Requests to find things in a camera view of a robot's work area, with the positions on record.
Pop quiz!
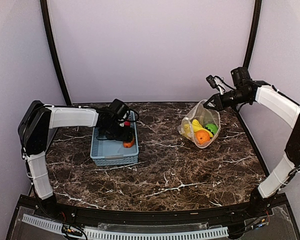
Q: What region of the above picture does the orange toy orange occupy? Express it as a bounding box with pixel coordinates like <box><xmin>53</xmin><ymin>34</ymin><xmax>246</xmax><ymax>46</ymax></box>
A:
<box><xmin>195</xmin><ymin>130</ymin><xmax>211</xmax><ymax>145</ymax></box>

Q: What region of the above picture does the green toy watermelon ball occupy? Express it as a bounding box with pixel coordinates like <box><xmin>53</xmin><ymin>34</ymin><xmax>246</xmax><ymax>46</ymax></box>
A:
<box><xmin>204</xmin><ymin>123</ymin><xmax>219</xmax><ymax>136</ymax></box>

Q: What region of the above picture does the clear dotted zip bag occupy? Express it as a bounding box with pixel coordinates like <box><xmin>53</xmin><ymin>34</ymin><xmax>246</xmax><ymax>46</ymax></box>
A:
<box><xmin>177</xmin><ymin>99</ymin><xmax>221</xmax><ymax>149</ymax></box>

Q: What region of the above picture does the yellow toy banana bunch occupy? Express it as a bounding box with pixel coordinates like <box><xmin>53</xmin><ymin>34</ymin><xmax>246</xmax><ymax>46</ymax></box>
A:
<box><xmin>191</xmin><ymin>119</ymin><xmax>213</xmax><ymax>138</ymax></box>

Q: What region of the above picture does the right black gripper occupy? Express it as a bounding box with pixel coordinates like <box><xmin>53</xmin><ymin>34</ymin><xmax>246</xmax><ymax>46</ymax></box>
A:
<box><xmin>203</xmin><ymin>88</ymin><xmax>251</xmax><ymax>111</ymax></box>

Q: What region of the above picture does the left black frame post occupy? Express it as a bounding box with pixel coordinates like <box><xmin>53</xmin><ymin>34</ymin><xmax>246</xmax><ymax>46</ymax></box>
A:
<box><xmin>39</xmin><ymin>0</ymin><xmax>72</xmax><ymax>106</ymax></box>

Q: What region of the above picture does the black front rail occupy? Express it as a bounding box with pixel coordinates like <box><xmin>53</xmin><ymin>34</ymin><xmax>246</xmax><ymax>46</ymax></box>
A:
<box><xmin>14</xmin><ymin>197</ymin><xmax>291</xmax><ymax>230</ymax></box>

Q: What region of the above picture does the green toy mango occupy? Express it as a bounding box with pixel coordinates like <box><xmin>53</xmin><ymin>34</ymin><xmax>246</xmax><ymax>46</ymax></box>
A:
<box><xmin>123</xmin><ymin>137</ymin><xmax>135</xmax><ymax>149</ymax></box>

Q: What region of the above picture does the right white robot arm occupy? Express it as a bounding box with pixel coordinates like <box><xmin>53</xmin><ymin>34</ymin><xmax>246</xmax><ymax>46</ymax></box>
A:
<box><xmin>203</xmin><ymin>67</ymin><xmax>300</xmax><ymax>199</ymax></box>

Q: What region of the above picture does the blue perforated plastic basket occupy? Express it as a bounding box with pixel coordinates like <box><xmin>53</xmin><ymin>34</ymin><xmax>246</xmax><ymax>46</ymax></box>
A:
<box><xmin>90</xmin><ymin>107</ymin><xmax>139</xmax><ymax>167</ymax></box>

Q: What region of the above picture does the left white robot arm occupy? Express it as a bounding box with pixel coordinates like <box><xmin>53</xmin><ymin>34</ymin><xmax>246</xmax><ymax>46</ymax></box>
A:
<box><xmin>17</xmin><ymin>99</ymin><xmax>139</xmax><ymax>218</ymax></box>

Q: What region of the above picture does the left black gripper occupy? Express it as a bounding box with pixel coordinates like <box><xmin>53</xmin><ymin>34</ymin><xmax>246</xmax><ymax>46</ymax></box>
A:
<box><xmin>103</xmin><ymin>120</ymin><xmax>133</xmax><ymax>142</ymax></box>

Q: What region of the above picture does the grey slotted cable duct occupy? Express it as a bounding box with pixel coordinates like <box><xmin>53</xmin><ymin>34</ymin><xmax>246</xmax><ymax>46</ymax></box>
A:
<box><xmin>21</xmin><ymin>214</ymin><xmax>229</xmax><ymax>240</ymax></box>

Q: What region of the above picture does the yellow toy pear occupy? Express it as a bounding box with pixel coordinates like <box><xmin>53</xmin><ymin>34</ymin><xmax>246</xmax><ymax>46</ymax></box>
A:
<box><xmin>180</xmin><ymin>123</ymin><xmax>193</xmax><ymax>139</ymax></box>

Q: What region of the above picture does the black frame post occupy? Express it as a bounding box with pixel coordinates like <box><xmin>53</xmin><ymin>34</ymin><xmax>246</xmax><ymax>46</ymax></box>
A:
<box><xmin>39</xmin><ymin>0</ymin><xmax>72</xmax><ymax>106</ymax></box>
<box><xmin>242</xmin><ymin>0</ymin><xmax>262</xmax><ymax>69</ymax></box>

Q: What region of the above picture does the right black frame post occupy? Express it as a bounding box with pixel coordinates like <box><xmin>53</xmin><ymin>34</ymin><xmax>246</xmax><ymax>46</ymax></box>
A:
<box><xmin>242</xmin><ymin>0</ymin><xmax>262</xmax><ymax>69</ymax></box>

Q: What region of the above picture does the red toy apple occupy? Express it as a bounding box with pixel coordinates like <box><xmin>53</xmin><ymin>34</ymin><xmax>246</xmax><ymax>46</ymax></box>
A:
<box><xmin>123</xmin><ymin>121</ymin><xmax>131</xmax><ymax>128</ymax></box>

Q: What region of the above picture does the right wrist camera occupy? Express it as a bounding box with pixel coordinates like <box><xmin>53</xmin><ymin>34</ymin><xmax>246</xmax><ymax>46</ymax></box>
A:
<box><xmin>206</xmin><ymin>75</ymin><xmax>234</xmax><ymax>95</ymax></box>

